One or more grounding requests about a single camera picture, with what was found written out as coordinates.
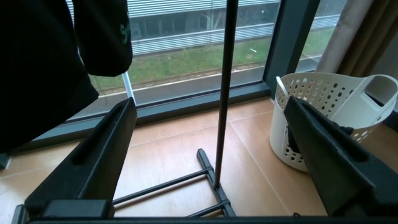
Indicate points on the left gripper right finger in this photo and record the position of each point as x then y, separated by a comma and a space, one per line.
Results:
335, 161

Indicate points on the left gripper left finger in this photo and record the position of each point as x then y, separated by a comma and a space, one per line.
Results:
93, 161

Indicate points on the black shorts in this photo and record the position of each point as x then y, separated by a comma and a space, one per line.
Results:
40, 77

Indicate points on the white laundry basket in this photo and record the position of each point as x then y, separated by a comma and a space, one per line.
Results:
342, 93

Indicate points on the black clothes rack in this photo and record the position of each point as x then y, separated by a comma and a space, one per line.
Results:
225, 77

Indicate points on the black garment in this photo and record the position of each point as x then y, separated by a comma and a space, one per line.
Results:
293, 140

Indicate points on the beige curtain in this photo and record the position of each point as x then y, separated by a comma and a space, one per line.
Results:
357, 37

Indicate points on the window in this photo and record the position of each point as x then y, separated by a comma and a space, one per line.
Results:
289, 37

